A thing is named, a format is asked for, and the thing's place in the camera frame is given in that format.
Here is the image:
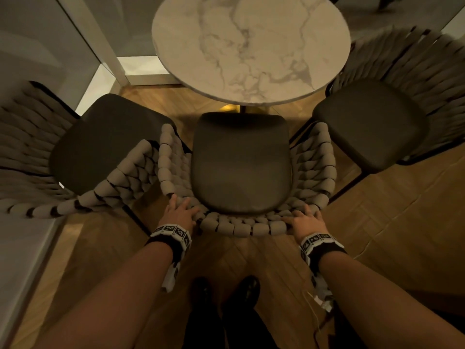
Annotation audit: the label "person's left hand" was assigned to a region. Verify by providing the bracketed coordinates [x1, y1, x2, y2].
[158, 195, 200, 234]

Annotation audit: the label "person's right forearm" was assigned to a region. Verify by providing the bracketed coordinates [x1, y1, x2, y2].
[319, 251, 465, 349]

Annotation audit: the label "person's left forearm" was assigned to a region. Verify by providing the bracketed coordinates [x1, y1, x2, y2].
[33, 243, 173, 349]

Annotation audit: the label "black marker wrist band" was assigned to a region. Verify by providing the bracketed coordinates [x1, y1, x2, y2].
[145, 223, 193, 293]
[299, 232, 347, 313]

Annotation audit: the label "gold table base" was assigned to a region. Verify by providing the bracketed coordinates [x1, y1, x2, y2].
[217, 103, 270, 115]

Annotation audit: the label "thin white cable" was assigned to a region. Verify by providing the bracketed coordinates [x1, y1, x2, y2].
[302, 289, 328, 333]

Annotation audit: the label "person's black shoe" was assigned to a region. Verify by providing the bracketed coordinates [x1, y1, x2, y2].
[190, 276, 213, 310]
[232, 275, 261, 310]

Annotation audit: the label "white door frame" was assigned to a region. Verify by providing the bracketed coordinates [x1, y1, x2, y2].
[54, 0, 182, 87]

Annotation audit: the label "person's black right shoe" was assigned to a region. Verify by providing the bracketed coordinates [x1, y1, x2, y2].
[232, 275, 261, 310]

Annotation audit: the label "person's black left shoe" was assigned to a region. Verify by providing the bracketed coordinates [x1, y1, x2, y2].
[190, 276, 213, 310]

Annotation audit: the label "round white marble table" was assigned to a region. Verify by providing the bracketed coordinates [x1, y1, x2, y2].
[151, 0, 352, 106]

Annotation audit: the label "beige woven chair dark cushion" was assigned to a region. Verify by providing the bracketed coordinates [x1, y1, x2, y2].
[0, 80, 182, 219]
[291, 27, 465, 202]
[157, 112, 337, 238]

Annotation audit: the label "person's black trousers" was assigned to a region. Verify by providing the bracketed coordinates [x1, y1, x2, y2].
[181, 303, 278, 349]

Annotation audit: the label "person's right hand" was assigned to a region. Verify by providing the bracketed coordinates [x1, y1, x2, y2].
[285, 205, 330, 244]

